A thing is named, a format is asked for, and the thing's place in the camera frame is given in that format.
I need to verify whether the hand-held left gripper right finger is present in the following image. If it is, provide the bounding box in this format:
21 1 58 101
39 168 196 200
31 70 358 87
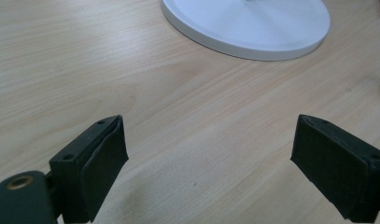
290 114 380 224

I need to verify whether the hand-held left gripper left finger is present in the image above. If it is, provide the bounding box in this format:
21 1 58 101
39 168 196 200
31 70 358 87
49 114 130 224

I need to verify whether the white round lamp base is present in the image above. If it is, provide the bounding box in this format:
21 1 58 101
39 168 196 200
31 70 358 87
161 0 331 62

